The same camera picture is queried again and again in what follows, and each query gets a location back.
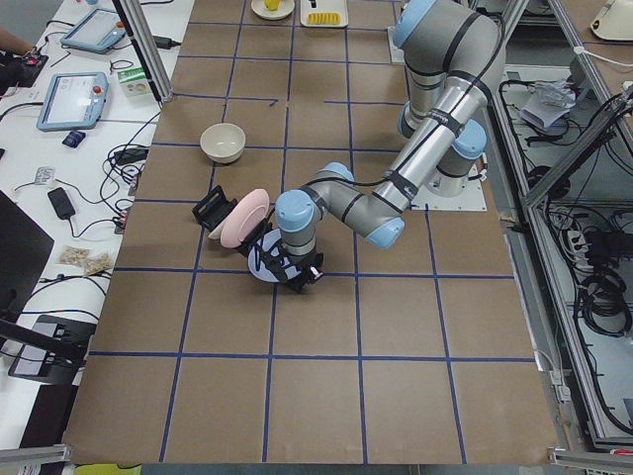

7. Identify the black dish rack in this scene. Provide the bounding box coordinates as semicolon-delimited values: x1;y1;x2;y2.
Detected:
191;185;322;296

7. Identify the pink plate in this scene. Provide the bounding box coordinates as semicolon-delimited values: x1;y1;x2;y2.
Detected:
220;188;270;248

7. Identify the person forearm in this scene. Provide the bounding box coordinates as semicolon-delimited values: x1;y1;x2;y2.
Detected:
0;28;35;56

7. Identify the teach pendant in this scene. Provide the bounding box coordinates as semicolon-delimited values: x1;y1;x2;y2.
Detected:
60;8;126;53
37;71;109;132

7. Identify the white tray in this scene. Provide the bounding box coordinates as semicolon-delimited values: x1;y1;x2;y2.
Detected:
300;0;348;28

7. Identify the near teach pendant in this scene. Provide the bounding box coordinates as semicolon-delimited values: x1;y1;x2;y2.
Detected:
37;71;109;132

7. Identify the cream plate in rack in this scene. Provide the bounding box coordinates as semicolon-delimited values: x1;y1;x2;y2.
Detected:
208;223;225;240

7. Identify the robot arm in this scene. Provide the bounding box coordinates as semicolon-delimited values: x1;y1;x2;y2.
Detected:
248;1;506;289

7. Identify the aluminium frame post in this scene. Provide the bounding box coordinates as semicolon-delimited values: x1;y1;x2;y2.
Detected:
112;0;173;104

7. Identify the green white box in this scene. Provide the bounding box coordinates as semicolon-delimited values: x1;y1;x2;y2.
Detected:
117;67;151;97

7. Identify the cream bowl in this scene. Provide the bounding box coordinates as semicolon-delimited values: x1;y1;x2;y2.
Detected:
200;123;246;164

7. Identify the black power adapter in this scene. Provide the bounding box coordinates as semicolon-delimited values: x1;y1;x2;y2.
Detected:
47;187;75;220

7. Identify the yellow lemon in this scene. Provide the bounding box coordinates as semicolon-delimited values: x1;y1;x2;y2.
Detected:
264;0;280;12

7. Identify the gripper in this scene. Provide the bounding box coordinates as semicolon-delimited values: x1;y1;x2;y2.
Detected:
253;247;321;287

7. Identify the far teach pendant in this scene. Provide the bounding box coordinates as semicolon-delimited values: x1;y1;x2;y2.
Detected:
60;8;126;53

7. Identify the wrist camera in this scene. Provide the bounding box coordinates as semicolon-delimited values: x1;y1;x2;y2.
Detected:
306;264;323;284

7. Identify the blue plate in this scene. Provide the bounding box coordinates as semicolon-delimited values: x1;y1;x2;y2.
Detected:
247;229;300;283

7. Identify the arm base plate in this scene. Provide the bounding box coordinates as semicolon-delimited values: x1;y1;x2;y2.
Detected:
387;26;405;65
410;159;488;212

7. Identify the cream plate with lemon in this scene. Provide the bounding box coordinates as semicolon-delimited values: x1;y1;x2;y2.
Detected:
250;0;295;21

